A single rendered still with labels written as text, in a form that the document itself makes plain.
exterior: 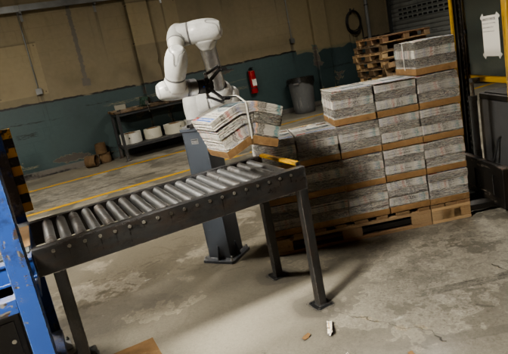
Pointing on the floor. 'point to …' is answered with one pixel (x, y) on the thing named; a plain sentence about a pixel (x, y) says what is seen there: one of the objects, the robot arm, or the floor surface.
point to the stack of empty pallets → (381, 51)
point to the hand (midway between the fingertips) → (232, 82)
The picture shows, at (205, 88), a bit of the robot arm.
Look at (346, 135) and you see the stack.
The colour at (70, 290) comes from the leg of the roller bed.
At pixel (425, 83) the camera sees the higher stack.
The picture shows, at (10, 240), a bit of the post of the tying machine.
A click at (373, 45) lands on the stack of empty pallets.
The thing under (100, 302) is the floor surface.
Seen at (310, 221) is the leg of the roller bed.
